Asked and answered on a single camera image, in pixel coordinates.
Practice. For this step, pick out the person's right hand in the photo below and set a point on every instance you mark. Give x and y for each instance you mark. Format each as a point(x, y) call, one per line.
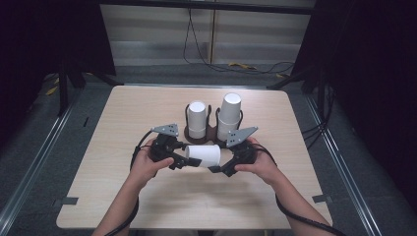
point(264, 167)

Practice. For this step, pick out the person's left hand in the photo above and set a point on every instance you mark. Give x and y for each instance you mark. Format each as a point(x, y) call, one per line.
point(144, 168)

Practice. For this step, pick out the dark brown cup holder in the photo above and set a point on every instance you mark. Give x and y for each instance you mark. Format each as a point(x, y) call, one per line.
point(211, 132)

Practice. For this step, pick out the black crossbar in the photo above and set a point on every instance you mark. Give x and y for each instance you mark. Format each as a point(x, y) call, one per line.
point(203, 6)

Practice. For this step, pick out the black metal stand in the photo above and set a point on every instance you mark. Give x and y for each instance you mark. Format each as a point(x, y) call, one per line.
point(63, 88)
point(319, 88)

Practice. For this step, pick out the yellow floor tape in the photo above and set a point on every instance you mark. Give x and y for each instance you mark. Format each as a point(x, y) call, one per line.
point(51, 90)
point(242, 66)

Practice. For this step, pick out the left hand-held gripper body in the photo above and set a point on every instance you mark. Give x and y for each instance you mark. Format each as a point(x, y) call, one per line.
point(164, 146)

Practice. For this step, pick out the grey tape piece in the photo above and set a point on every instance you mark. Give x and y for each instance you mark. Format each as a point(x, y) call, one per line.
point(322, 198)
point(69, 200)

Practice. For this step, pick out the white paper cup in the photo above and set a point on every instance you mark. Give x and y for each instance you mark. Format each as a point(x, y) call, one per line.
point(226, 129)
point(197, 118)
point(230, 106)
point(203, 155)

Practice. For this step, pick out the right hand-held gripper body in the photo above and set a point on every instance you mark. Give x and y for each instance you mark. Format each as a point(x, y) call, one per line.
point(242, 152)

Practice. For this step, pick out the aluminium floor rail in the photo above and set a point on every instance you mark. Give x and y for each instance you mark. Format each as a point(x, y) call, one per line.
point(36, 160)
point(344, 177)

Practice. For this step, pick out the dark curtain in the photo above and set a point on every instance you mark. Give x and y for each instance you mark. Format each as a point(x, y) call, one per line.
point(39, 49)
point(370, 82)

